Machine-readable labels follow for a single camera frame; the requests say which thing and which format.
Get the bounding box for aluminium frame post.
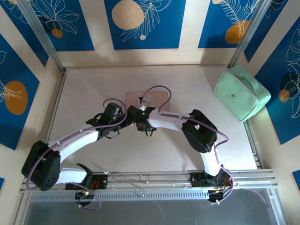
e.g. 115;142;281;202
228;0;274;68
17;0;66;72

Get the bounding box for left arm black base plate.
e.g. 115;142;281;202
65;174;109;190

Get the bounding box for thin metal wire bundle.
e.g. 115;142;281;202
90;161;151;197

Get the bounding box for grey metal panel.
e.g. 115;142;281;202
23;200;287;225

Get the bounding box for pink tin box with couple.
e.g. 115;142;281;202
125;91;170;128

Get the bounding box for mint green zip bag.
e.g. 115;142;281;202
214;65;272;122

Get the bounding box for grey slotted cable duct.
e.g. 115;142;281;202
28;191;270;203

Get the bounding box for left circuit board green light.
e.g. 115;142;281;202
75;190;96;200

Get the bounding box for blue floral wall panel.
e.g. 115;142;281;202
30;0;95;52
0;0;50;68
0;34;40;151
104;0;187;50
254;23;300;146
198;0;258;49
243;0;300;63

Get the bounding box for aluminium front rail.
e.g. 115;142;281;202
20;170;276;194

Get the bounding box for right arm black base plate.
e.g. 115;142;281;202
191;172;234;188

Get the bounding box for right circuit board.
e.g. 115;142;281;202
208;189;227;202

